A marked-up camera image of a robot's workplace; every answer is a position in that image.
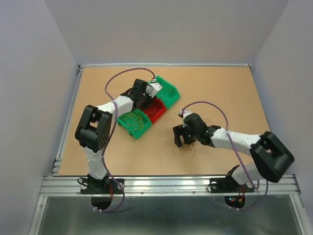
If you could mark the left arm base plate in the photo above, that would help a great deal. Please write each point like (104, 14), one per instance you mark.
(115, 186)

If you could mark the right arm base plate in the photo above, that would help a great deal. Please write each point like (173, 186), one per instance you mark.
(226, 185)

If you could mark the red bin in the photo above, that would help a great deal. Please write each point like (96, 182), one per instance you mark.
(155, 110)

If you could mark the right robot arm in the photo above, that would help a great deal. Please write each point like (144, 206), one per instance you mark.
(271, 158)

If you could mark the near green bin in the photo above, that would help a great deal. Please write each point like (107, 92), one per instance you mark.
(135, 122)

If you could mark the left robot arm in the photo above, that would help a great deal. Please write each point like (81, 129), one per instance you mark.
(94, 129)

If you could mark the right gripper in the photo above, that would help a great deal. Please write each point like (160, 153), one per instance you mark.
(179, 130)

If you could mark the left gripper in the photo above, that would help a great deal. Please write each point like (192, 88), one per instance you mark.
(149, 101)

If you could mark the aluminium rail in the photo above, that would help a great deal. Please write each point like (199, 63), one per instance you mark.
(160, 186)

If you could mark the green bin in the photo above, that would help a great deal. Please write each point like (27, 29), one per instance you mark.
(169, 93)
(135, 122)

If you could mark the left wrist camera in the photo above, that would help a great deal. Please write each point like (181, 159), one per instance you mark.
(153, 88)

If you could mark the far green bin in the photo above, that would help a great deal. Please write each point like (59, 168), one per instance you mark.
(169, 93)

